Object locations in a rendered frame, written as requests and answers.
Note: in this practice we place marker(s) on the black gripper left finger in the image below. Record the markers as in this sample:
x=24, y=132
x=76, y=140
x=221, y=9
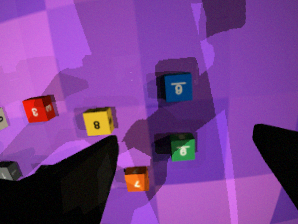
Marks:
x=73, y=191

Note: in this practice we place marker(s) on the yellow block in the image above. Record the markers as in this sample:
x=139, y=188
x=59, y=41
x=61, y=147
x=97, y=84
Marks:
x=98, y=121

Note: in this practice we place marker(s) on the orange block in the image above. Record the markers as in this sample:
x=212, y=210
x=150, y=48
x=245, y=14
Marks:
x=136, y=178

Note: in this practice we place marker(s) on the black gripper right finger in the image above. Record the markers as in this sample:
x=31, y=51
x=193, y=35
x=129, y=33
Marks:
x=279, y=149

